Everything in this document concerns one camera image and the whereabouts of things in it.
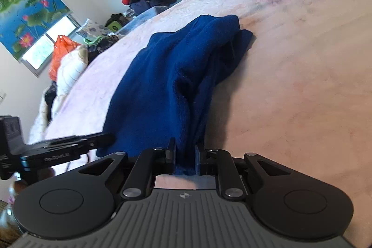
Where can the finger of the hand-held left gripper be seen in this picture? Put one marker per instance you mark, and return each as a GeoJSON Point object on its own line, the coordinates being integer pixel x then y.
{"type": "Point", "coordinates": [100, 140]}

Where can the pink bed blanket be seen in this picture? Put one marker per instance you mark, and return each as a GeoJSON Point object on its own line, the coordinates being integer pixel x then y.
{"type": "Point", "coordinates": [305, 62]}

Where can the orange plastic bag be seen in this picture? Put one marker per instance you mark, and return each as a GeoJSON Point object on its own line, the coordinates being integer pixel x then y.
{"type": "Point", "coordinates": [59, 53]}

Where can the black bag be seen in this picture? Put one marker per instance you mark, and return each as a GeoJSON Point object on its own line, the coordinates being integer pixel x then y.
{"type": "Point", "coordinates": [116, 18]}

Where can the floral pillow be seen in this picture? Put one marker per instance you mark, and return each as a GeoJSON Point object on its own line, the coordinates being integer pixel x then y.
{"type": "Point", "coordinates": [93, 28]}

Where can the lotus print roller blind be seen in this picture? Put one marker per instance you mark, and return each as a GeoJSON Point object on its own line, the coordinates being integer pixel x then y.
{"type": "Point", "coordinates": [26, 18]}

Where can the window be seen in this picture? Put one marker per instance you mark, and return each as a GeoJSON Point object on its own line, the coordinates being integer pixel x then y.
{"type": "Point", "coordinates": [46, 44]}

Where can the leopard print cloth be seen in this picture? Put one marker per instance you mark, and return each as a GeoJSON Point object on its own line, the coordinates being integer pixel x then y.
{"type": "Point", "coordinates": [106, 43]}

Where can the white quilted pillow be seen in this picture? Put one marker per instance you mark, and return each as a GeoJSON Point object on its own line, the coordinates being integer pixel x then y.
{"type": "Point", "coordinates": [71, 68]}

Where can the white patterned quilt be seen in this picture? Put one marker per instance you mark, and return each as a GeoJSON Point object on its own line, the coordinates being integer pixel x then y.
{"type": "Point", "coordinates": [39, 126]}

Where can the green plastic stool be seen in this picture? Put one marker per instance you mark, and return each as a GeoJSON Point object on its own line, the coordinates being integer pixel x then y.
{"type": "Point", "coordinates": [114, 25]}

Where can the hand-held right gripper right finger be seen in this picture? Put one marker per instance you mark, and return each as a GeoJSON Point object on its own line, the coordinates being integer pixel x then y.
{"type": "Point", "coordinates": [200, 160]}

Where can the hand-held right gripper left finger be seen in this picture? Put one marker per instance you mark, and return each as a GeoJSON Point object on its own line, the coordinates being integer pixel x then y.
{"type": "Point", "coordinates": [171, 156]}

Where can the dark blue fleece garment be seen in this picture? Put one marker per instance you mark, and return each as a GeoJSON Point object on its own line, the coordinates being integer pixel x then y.
{"type": "Point", "coordinates": [162, 85]}

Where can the dark cloth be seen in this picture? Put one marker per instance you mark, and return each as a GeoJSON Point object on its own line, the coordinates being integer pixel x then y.
{"type": "Point", "coordinates": [51, 97]}

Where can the light blue quilt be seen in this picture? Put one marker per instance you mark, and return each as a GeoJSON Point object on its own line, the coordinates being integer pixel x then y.
{"type": "Point", "coordinates": [142, 18]}

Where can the white wall switch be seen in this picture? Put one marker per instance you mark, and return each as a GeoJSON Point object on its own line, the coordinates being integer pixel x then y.
{"type": "Point", "coordinates": [2, 97]}

